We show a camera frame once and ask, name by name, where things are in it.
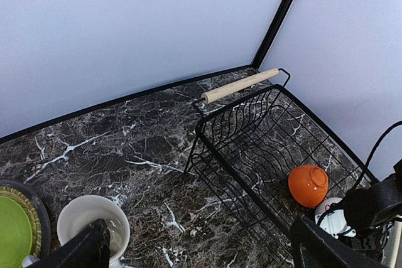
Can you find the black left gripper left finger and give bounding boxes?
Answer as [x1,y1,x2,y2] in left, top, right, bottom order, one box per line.
[31,219,111,268]

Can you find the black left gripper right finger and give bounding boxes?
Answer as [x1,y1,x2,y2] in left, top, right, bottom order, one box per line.
[290,215,384,268]

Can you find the white bowl with black stripes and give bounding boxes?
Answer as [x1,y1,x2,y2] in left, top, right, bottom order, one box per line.
[315,197,356,239]

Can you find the white mug with grey pattern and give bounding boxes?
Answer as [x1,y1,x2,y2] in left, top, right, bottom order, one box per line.
[57,195,131,267]

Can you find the orange bowl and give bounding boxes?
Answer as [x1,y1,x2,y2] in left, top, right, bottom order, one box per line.
[288,164,329,208]

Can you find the grey reindeer snowflake plate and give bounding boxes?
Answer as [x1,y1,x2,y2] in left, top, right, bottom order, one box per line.
[1,180,52,258]

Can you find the green leaf-shaped dish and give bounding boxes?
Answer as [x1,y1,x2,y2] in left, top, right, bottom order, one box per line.
[1,196,33,267]

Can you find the black wire dish rack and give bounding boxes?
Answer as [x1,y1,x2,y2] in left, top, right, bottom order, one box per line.
[186,69,401,267]

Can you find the white cup with black characters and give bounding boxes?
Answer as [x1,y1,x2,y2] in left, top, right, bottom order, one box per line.
[21,255,40,268]

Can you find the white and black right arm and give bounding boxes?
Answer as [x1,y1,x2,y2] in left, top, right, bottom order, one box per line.
[343,121,401,232]

